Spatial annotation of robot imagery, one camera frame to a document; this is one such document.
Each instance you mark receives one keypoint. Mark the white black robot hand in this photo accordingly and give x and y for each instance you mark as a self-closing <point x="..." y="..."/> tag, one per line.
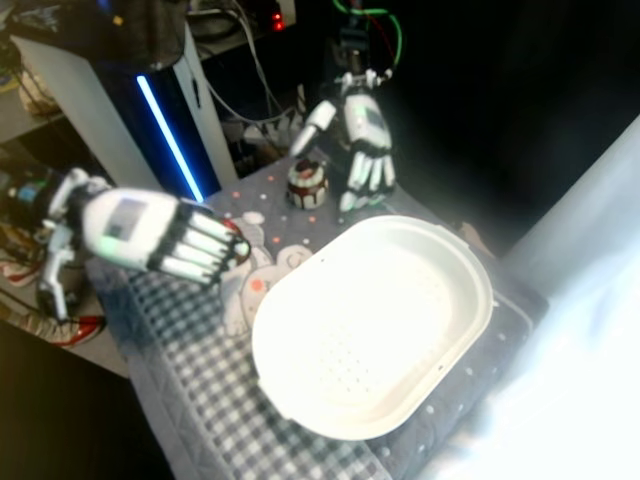
<point x="130" y="225"/>
<point x="367" y="125"/>

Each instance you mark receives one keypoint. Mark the chocolate cake with white drips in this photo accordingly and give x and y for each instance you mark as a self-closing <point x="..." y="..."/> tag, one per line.
<point x="306" y="187"/>

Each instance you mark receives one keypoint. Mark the chocolate cake with red cherry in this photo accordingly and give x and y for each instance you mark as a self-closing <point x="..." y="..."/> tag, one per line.
<point x="243" y="255"/>

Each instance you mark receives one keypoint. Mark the white oval plastic basket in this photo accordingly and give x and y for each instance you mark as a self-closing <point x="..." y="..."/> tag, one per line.
<point x="370" y="325"/>

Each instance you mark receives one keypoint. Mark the computer tower with blue light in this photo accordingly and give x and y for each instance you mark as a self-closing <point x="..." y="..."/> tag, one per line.
<point x="165" y="115"/>

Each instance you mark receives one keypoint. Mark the red white shoe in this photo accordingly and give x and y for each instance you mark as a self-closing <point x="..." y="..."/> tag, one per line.
<point x="14" y="272"/>
<point x="75" y="329"/>

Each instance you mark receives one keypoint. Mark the black device with red lights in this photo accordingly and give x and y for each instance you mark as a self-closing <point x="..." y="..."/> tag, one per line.
<point x="277" y="20"/>

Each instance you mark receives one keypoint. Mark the grey checked bear quilt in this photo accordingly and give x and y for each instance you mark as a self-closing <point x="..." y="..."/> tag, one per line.
<point x="200" y="360"/>

